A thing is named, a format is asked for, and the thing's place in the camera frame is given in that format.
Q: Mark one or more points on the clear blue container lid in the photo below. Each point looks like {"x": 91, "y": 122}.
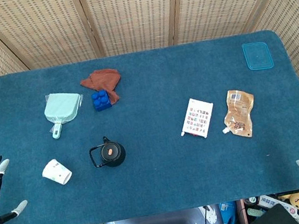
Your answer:
{"x": 257, "y": 55}

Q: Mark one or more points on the white printed carton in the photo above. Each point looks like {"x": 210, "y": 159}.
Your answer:
{"x": 272, "y": 202}

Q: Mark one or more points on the white paper cup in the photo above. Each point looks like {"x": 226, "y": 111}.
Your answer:
{"x": 55, "y": 172}

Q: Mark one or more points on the mint green comb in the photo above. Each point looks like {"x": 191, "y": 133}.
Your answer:
{"x": 255, "y": 212}

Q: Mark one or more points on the brown spout pouch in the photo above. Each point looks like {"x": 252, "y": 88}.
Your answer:
{"x": 238, "y": 115}

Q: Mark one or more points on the mint green dustpan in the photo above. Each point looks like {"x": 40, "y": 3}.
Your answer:
{"x": 60, "y": 108}

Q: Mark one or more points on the blue printed package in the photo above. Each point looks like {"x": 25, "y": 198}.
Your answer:
{"x": 228, "y": 215}

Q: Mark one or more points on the white part with black stick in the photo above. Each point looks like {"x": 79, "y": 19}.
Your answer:
{"x": 211, "y": 215}

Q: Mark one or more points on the white snack packet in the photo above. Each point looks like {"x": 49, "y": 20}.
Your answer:
{"x": 197, "y": 118}

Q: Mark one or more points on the blue toy building block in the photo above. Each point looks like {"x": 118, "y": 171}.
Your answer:
{"x": 101, "y": 101}

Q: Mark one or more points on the rust orange cloth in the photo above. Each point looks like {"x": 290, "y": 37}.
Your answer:
{"x": 104, "y": 79}

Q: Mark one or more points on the blue felt table mat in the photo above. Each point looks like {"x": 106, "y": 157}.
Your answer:
{"x": 161, "y": 179}

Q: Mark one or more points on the woven bamboo folding screen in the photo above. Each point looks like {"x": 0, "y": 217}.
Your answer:
{"x": 131, "y": 10}

